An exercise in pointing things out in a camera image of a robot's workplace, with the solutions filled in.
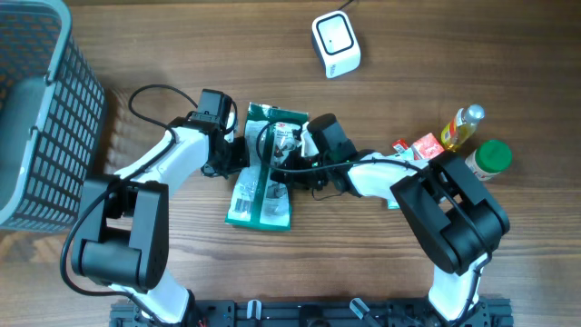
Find green 3M product package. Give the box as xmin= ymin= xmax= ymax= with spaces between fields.
xmin=225 ymin=103 xmax=309 ymax=232

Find red Kleenex tissue pack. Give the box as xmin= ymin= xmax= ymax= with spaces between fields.
xmin=411 ymin=133 xmax=444 ymax=160

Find yellow liquid bottle silver cap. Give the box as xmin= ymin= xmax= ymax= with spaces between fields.
xmin=440 ymin=104 xmax=485 ymax=151

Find green lid white jar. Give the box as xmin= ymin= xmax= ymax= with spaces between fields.
xmin=465 ymin=140 xmax=513 ymax=181

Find teal mint candy packet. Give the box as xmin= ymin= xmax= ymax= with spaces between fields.
xmin=387 ymin=148 xmax=428 ymax=210

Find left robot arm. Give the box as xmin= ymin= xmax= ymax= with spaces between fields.
xmin=60 ymin=89 xmax=249 ymax=326

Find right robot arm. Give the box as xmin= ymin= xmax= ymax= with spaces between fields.
xmin=270 ymin=114 xmax=514 ymax=326

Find white barcode scanner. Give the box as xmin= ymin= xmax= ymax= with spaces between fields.
xmin=311 ymin=10 xmax=361 ymax=79

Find grey plastic mesh basket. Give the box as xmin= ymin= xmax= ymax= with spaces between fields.
xmin=1 ymin=0 xmax=107 ymax=233

